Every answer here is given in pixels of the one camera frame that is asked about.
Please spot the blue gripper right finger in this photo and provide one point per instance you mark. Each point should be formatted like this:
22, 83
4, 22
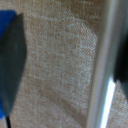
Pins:
124, 66

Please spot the brown fabric drawer cabinet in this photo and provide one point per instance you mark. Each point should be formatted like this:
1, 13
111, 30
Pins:
60, 63

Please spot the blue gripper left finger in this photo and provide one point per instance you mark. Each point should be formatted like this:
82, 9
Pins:
11, 63

